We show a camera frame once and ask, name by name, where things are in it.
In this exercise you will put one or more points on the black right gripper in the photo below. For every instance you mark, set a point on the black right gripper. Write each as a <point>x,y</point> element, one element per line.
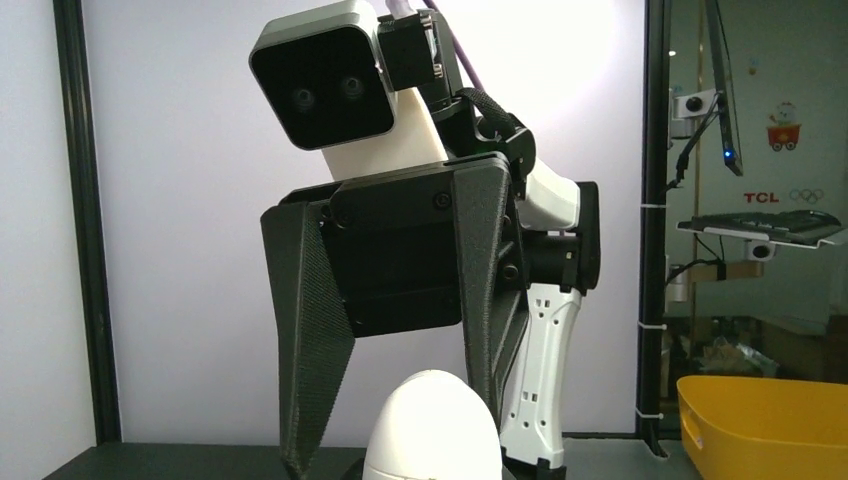
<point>420,248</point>

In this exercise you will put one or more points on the white earbud charging case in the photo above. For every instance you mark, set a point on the white earbud charging case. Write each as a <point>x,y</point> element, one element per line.
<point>433,426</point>

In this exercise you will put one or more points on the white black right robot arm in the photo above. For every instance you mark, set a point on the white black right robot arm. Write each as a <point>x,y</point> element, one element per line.
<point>564,258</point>

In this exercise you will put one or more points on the black monitor on stand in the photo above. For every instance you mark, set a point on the black monitor on stand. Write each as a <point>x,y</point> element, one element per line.
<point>691,115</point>

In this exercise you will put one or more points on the yellow plastic bin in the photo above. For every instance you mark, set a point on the yellow plastic bin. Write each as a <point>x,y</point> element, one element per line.
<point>763,428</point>

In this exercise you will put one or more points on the black keyboard on tray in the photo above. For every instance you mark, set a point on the black keyboard on tray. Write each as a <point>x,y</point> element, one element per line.
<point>799,228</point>

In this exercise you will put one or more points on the black front frame post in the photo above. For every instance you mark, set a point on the black front frame post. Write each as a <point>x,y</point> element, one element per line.
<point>653,271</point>

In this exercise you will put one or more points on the black frame post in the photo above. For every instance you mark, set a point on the black frame post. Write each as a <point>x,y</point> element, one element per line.
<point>653,271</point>
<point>83,169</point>

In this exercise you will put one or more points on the black left rear frame post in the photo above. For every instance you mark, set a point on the black left rear frame post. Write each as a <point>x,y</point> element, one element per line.
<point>83,169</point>

